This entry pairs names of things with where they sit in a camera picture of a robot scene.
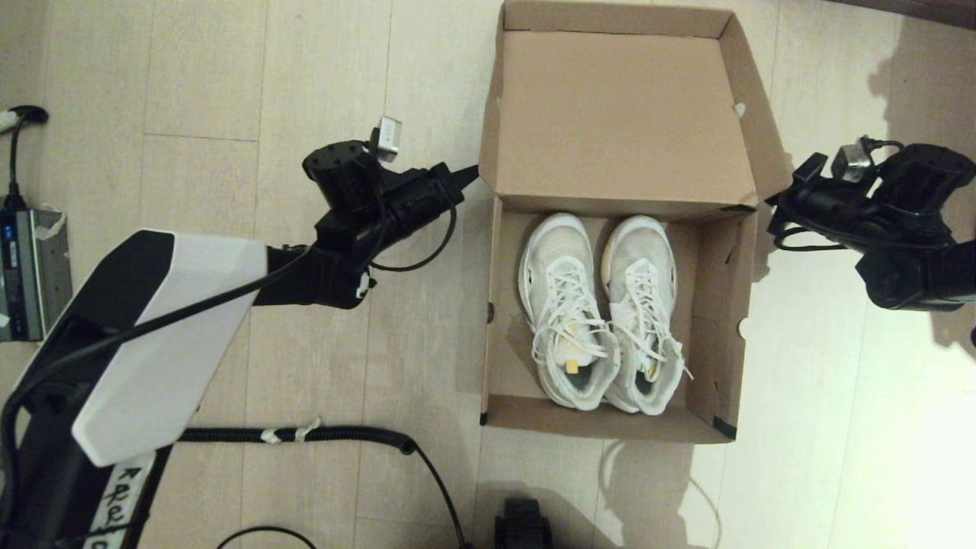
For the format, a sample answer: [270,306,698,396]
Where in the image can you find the white lace-up sneaker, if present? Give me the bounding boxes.
[518,212,621,413]
[601,214,694,417]

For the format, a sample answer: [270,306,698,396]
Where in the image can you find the brown cardboard shoe box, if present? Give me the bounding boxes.
[479,0,795,445]

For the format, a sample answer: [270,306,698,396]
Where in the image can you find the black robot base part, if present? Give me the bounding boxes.
[494,498,554,549]

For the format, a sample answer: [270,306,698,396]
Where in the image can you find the dark wooden furniture edge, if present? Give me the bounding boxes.
[827,0,976,30]

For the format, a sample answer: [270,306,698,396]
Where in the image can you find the grey metal power supply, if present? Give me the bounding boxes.
[0,207,74,342]

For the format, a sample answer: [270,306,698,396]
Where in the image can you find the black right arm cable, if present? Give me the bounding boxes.
[772,137,955,254]

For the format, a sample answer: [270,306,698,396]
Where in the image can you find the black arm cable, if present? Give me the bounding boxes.
[0,200,459,535]
[772,137,955,254]

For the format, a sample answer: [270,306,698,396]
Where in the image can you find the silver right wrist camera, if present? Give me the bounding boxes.
[830,137,877,183]

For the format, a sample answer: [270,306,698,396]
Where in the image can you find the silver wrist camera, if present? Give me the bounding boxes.
[830,137,877,183]
[371,115,404,163]

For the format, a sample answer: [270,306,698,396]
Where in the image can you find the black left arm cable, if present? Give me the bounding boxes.
[0,200,459,535]

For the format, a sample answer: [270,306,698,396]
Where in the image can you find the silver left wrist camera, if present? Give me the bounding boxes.
[371,115,404,163]

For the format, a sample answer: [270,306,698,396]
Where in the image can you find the black corrugated cable conduit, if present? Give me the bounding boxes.
[181,423,470,549]

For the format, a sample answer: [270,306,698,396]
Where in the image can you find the thin white floor cable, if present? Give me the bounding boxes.
[690,473,723,549]

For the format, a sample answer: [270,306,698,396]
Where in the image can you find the thin black floor cable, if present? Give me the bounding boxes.
[216,525,317,549]

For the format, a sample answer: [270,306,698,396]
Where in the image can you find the black plug with cable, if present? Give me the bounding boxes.
[0,105,50,211]

